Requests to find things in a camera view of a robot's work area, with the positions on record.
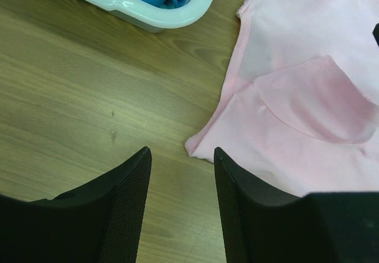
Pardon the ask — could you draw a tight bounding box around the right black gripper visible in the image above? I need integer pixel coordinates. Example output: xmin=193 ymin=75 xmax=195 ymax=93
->
xmin=372 ymin=24 xmax=379 ymax=46

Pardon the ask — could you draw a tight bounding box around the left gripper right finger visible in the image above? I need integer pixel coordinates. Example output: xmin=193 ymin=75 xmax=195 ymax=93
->
xmin=214 ymin=148 xmax=378 ymax=262

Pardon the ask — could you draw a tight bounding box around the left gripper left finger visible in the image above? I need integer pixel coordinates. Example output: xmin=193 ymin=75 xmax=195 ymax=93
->
xmin=1 ymin=147 xmax=152 ymax=262

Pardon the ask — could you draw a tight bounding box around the pink t shirt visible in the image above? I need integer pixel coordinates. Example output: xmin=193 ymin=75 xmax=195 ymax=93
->
xmin=185 ymin=0 xmax=378 ymax=196

